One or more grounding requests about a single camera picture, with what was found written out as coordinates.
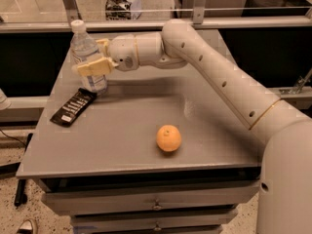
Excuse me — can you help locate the black pole on floor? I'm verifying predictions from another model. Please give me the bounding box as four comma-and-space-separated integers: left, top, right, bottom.
14, 133, 33, 208

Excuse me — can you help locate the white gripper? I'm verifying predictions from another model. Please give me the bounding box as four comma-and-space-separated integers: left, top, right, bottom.
72, 34, 138, 77

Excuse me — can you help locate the metal drawer knob lower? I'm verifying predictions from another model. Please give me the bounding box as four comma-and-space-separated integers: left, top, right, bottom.
153, 223, 162, 232

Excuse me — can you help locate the top grey drawer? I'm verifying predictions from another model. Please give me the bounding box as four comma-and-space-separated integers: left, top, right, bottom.
42, 180, 258, 215

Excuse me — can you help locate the black rxbar chocolate wrapper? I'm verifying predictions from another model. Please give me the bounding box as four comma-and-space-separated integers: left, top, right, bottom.
50, 88, 97, 127

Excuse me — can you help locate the shoe tip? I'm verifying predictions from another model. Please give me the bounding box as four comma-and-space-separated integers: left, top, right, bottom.
16, 219, 38, 234

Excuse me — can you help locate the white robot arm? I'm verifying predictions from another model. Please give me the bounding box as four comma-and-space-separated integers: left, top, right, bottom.
73, 19, 312, 234

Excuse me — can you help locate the metal drawer knob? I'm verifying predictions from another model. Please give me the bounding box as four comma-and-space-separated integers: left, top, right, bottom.
153, 223, 162, 232
152, 202, 163, 211

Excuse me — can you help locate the grey drawer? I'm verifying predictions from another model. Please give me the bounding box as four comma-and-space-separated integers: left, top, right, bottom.
42, 180, 258, 215
71, 209, 238, 234

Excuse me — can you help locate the clear plastic water bottle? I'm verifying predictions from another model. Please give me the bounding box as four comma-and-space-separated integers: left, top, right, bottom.
70, 19, 107, 94

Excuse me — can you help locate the metal window frame rail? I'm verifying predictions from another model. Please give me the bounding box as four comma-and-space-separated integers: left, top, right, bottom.
0, 0, 312, 33

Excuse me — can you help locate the metal drawer knob upper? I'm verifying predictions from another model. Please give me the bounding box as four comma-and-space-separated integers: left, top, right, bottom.
152, 202, 163, 211

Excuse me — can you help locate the orange fruit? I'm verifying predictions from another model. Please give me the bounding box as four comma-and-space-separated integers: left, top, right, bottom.
156, 125, 181, 152

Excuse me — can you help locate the robot base behind glass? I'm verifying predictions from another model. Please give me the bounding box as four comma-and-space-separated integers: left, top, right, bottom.
105, 0, 142, 20

